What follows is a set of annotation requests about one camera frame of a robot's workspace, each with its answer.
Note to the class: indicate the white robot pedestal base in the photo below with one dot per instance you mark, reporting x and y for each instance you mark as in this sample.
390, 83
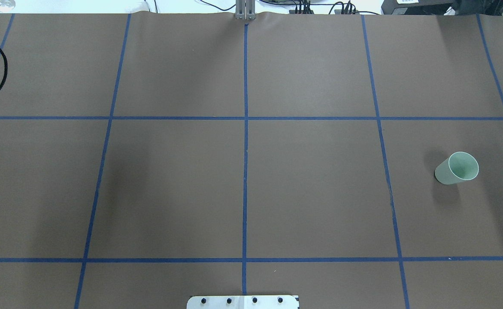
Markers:
244, 302

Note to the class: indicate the aluminium frame post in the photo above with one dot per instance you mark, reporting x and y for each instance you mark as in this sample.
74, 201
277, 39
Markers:
245, 10

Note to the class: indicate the green plastic cup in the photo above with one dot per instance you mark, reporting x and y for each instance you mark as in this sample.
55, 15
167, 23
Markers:
458, 167

